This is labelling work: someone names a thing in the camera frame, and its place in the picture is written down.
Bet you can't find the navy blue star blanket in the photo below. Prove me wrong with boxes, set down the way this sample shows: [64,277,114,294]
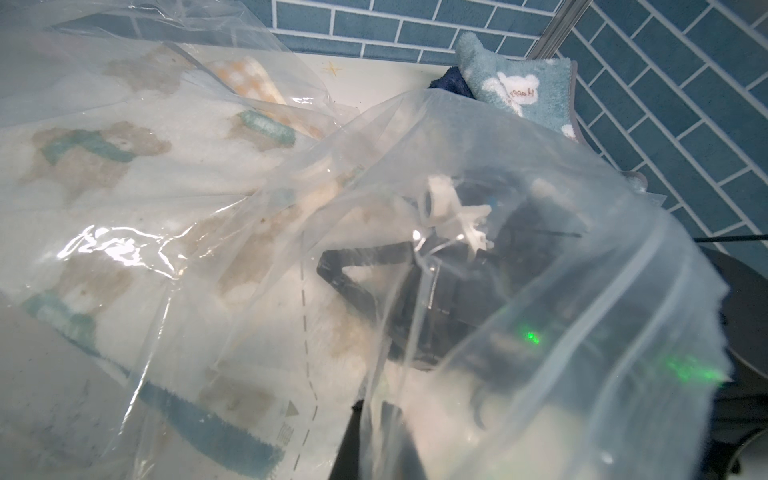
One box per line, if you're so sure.
[429,66,475,99]

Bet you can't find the clear plastic vacuum bag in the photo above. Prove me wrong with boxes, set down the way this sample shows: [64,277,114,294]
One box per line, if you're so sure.
[1,1,731,479]

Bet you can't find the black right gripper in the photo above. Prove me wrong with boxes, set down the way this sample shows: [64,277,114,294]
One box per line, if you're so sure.
[316,175,585,371]

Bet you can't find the white bear print blanket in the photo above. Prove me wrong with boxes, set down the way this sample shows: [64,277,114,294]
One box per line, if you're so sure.
[1,32,387,479]

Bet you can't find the light blue bear blanket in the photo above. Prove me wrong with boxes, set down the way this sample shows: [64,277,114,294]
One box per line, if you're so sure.
[455,32,584,143]

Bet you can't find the aluminium corner post right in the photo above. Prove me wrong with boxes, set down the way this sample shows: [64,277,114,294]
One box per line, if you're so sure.
[526,0,593,60]

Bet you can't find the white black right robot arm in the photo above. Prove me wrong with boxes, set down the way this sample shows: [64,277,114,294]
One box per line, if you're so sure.
[302,169,767,479]

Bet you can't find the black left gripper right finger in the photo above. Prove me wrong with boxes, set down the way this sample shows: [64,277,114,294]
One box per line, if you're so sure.
[379,402,427,480]

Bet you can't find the orange checked blanket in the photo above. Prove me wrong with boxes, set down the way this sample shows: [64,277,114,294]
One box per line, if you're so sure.
[206,57,325,139]

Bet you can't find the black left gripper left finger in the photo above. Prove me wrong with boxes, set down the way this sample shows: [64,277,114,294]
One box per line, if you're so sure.
[329,400,363,480]

